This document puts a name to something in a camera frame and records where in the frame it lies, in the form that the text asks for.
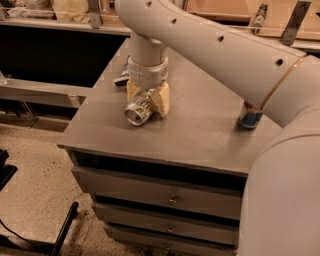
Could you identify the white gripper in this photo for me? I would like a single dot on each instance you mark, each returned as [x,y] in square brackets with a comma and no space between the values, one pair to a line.
[148,75]

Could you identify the silver green 7up can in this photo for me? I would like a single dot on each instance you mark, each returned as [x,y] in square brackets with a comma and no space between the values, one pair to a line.
[139,109]

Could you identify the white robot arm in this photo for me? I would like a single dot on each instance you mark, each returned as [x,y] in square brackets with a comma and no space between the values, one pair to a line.
[280,213]

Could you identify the blue silver Red Bull can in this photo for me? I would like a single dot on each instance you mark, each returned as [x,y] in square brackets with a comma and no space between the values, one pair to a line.
[249,116]

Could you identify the blue white snack bag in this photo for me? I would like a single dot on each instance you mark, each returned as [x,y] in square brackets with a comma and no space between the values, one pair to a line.
[123,78]

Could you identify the grey metal side beam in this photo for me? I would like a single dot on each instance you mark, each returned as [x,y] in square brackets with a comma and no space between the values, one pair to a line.
[44,93]

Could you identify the grey drawer cabinet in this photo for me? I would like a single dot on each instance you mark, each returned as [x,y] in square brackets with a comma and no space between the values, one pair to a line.
[199,142]

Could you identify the top grey drawer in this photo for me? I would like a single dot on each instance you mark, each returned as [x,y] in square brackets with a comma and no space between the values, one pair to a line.
[153,191]

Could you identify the grey drawer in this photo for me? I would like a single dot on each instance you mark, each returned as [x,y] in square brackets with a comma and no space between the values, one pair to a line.
[174,224]
[167,242]
[153,191]

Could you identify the black chair leg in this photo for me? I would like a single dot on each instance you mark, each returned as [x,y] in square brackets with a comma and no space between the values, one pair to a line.
[72,213]

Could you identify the bottom grey drawer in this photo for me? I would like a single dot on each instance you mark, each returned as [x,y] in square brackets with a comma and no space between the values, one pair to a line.
[167,242]

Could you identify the middle grey drawer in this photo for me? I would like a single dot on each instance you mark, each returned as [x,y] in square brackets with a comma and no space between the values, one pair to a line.
[174,224]

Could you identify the grey metal railing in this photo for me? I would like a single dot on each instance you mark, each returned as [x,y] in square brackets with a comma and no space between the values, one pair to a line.
[264,18]

